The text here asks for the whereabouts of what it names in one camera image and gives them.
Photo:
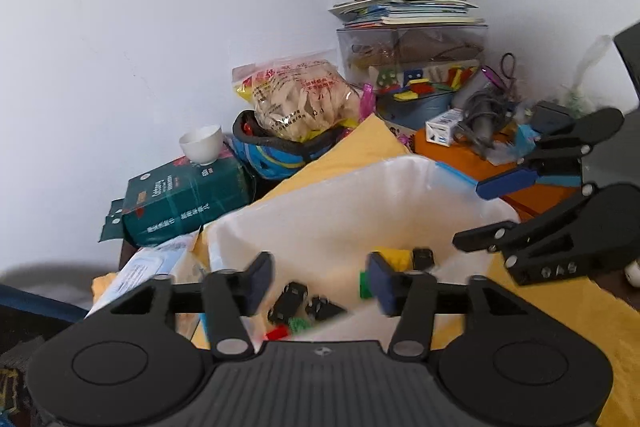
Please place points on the black toy car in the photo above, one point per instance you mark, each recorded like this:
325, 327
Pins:
287, 302

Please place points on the orange table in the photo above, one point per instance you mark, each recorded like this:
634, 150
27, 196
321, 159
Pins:
450, 157

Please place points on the wet wipes pack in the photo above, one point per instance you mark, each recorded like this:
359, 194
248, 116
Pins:
150, 262

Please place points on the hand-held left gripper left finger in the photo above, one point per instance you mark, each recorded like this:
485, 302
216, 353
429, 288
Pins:
260, 278

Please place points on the yellow toy block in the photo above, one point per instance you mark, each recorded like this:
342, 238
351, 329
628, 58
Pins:
400, 259

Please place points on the white plastic storage bin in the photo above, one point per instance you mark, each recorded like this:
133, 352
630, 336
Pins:
310, 217

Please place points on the white cup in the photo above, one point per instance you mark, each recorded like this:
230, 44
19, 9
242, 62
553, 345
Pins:
201, 144

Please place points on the blue edged plastic bag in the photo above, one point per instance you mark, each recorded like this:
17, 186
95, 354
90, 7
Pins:
452, 172

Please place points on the blue bucket of toys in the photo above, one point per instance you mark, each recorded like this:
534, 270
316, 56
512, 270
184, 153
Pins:
420, 104

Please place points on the grey hair dryer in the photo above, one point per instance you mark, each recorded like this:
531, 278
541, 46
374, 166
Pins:
480, 117

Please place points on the long red toy block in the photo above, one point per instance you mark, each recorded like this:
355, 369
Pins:
277, 333

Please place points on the stack of books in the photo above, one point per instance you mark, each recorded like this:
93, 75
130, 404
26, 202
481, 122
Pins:
410, 9

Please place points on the green tissue box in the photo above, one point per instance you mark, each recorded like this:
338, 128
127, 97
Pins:
185, 197

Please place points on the large green toy block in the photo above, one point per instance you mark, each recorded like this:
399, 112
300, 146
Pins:
366, 285

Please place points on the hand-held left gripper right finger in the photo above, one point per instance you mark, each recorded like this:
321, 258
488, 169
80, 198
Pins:
380, 283

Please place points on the clear snack bag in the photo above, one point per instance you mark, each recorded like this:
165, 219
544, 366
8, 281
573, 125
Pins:
295, 97

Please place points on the black toy piece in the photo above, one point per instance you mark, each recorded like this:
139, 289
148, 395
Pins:
424, 258

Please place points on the yellow blanket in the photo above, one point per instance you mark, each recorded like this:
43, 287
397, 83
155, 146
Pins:
350, 147

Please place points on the small white box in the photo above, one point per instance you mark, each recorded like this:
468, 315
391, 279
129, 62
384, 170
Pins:
442, 129

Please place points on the dark grey box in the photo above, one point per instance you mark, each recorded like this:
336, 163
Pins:
550, 117

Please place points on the small green toy block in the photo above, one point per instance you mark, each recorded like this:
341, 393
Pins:
298, 324

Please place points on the clear plastic box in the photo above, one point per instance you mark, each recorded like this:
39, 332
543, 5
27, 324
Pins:
410, 47

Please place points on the blue black helmet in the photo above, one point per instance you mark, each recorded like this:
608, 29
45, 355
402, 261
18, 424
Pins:
270, 157

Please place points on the light blue item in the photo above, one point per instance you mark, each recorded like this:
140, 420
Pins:
526, 139

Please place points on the pink plastic item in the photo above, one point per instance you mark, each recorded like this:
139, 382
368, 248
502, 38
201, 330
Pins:
367, 99

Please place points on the blue black bag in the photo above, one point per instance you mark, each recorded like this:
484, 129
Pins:
30, 304

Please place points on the white round object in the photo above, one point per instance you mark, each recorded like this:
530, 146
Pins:
633, 271

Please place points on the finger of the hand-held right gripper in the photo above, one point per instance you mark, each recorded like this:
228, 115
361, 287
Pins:
505, 184
482, 239

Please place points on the black wheeled toy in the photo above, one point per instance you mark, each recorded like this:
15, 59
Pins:
325, 308

